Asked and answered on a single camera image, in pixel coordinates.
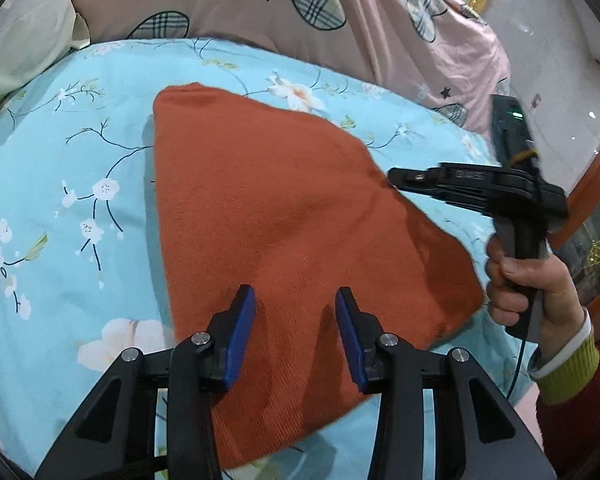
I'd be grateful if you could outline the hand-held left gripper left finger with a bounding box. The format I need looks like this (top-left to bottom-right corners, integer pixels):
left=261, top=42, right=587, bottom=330
left=34, top=284, right=257, bottom=480

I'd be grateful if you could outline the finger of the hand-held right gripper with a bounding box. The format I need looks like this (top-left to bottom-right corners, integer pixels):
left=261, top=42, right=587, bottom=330
left=407, top=187, right=487, bottom=209
left=387, top=162, right=487, bottom=192

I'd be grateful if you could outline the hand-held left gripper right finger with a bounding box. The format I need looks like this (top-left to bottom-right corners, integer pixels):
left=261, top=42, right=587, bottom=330
left=334, top=286, right=558, bottom=480

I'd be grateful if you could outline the orange knit sweater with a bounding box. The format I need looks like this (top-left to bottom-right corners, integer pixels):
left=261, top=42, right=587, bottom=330
left=151, top=82, right=486, bottom=470

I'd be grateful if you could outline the person's right forearm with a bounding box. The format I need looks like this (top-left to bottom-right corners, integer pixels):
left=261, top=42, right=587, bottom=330
left=527, top=310, right=600, bottom=480

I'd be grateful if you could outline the person's right hand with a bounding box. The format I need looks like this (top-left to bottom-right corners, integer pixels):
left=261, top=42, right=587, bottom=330
left=485, top=235, right=585, bottom=348

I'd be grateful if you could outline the red wooden glass cabinet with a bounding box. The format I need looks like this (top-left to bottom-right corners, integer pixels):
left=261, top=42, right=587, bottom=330
left=550, top=105, right=600, bottom=321

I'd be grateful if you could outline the pink quilt with plaid hearts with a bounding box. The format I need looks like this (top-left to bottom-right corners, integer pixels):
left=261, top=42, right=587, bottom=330
left=60, top=0, right=512, bottom=133

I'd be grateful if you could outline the blue floral bed sheet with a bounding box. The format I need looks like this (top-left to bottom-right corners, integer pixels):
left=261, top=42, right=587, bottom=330
left=0, top=37, right=536, bottom=480

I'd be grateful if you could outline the cream pillow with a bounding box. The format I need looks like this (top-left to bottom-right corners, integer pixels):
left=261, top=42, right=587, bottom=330
left=0, top=0, right=91, bottom=123

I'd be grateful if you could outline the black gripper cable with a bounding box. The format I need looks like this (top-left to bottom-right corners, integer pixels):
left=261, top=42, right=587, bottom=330
left=507, top=335, right=531, bottom=403

